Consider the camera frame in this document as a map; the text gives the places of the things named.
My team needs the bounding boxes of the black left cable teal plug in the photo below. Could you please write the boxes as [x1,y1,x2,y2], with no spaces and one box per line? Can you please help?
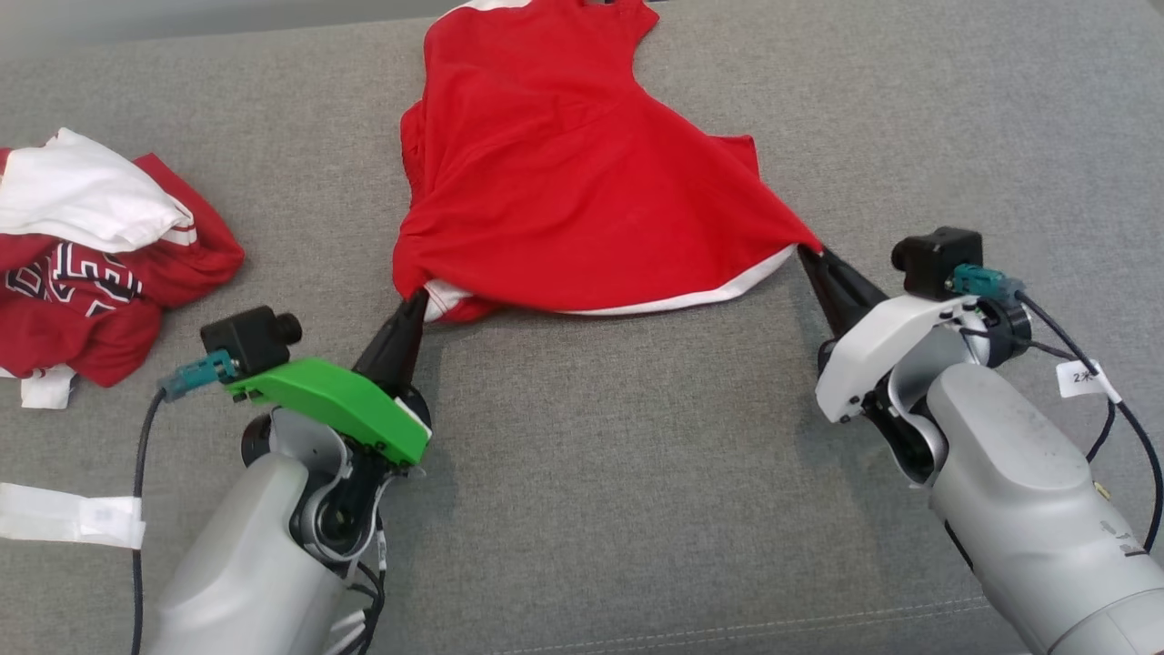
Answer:
[131,350,240,655]

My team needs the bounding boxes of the red jersey white sleeves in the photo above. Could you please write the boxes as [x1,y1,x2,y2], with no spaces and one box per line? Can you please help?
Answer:
[0,127,246,410]

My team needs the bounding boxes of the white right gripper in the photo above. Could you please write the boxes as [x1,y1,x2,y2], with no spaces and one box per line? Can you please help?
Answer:
[798,247,988,425]

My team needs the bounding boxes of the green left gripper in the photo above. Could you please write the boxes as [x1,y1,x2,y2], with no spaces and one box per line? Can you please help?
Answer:
[226,290,434,468]

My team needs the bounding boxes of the black right cable teal plug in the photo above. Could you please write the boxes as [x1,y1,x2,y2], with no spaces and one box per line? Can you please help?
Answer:
[950,264,1164,556]

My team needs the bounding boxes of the white tape strip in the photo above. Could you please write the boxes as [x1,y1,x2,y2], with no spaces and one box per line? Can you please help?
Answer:
[0,481,147,550]

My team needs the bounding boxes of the white cable label tag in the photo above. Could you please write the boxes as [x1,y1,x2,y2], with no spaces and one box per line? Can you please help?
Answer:
[1056,359,1125,407]

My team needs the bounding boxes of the plain red shorts white trim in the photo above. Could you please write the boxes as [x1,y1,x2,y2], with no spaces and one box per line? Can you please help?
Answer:
[391,0,824,325]

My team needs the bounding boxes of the black cable teal plug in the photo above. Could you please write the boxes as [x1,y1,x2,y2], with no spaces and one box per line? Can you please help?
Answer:
[131,350,240,655]
[950,264,1164,556]

